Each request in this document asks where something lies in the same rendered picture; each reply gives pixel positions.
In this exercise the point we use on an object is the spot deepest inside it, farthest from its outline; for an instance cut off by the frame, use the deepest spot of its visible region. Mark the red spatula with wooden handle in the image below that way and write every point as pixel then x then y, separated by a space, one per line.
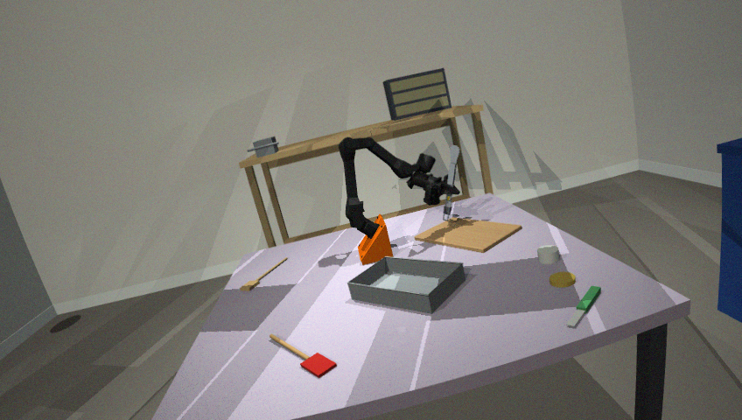
pixel 318 364

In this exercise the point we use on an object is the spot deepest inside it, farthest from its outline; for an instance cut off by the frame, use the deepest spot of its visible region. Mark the tan wooden spatula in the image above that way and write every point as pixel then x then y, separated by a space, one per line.
pixel 252 284

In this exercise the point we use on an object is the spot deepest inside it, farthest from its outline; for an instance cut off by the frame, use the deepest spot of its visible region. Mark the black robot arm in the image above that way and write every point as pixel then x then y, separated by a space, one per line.
pixel 403 169

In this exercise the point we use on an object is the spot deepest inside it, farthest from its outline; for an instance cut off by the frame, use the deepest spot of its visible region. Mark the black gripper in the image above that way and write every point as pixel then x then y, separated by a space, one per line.
pixel 433 185

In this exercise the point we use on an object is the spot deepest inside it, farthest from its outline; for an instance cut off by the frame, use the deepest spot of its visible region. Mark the yellow flat disc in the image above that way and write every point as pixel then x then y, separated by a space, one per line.
pixel 562 279

